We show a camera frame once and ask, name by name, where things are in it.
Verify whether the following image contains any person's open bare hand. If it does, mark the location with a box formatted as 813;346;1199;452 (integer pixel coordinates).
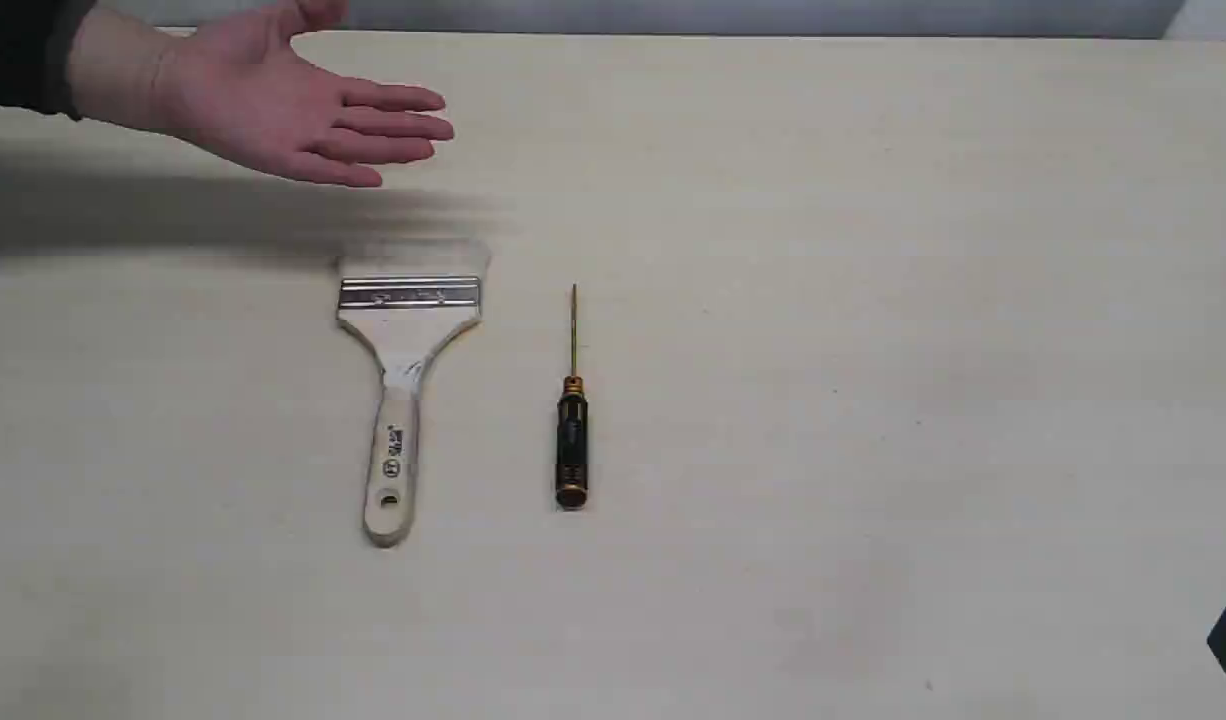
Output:
154;0;456;189

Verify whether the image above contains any wide wooden-handled paint brush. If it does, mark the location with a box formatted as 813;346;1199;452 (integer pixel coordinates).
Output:
337;237;490;550

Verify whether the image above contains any black and gold precision screwdriver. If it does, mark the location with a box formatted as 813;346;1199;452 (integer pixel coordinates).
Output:
554;283;588;511

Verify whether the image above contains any forearm in black sleeve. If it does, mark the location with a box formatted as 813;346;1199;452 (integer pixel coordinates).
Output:
0;1;177;135

